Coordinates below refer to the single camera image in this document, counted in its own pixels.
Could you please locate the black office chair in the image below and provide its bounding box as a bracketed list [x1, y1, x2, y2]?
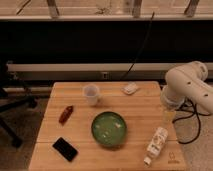
[0, 59, 38, 149]

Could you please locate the white sponge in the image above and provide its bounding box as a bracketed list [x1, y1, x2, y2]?
[122, 82, 139, 95]

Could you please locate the wooden table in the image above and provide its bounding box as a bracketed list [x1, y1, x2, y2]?
[29, 82, 186, 171]

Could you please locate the black hanging cable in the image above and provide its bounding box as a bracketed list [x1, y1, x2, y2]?
[119, 11, 156, 82]

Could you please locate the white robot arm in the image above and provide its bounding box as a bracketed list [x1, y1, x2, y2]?
[160, 61, 213, 122]

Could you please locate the white plastic bottle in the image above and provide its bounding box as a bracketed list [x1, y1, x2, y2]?
[144, 127, 168, 166]

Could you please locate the green bowl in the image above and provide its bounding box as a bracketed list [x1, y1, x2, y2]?
[91, 111, 127, 148]

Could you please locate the red brown oblong object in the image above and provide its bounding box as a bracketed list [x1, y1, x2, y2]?
[59, 106, 73, 125]

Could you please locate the black smartphone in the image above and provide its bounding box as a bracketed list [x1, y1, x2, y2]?
[52, 137, 78, 162]

